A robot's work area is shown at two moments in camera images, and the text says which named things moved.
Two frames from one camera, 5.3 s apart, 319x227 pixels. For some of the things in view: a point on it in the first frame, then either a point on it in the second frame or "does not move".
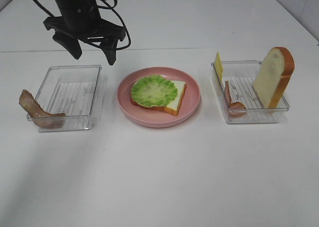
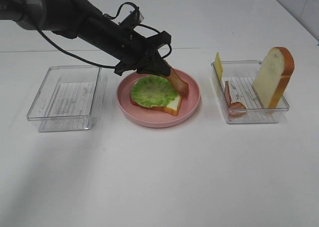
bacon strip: (237, 109) does not move
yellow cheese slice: (219, 66) does not move
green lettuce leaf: (153, 91) does not move
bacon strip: (41, 117) to (179, 82)
